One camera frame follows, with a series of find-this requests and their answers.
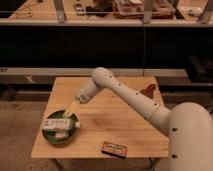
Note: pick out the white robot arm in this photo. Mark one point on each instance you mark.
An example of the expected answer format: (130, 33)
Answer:
(189, 126)

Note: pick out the white labelled bottle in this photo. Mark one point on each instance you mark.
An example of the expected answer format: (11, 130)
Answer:
(61, 124)

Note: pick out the green round plate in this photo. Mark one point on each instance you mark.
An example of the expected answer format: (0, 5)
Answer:
(50, 135)

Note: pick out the small white tube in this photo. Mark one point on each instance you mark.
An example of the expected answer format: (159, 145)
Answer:
(61, 135)

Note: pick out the tray of items on shelf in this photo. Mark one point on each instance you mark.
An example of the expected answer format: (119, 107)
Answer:
(161, 9)

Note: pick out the eyeglasses on shelf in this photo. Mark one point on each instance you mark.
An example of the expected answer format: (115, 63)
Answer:
(23, 13)

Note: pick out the small remote on shelf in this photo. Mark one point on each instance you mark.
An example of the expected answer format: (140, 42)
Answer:
(79, 9)

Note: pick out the black device on shelf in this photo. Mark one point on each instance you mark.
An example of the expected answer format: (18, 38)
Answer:
(100, 10)

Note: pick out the cream pusher end effector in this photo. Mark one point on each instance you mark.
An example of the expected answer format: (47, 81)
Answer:
(72, 109)

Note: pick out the clear cup with brown contents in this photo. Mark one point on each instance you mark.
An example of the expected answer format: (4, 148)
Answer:
(149, 91)

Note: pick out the wooden table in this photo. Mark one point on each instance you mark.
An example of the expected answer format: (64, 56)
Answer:
(105, 118)

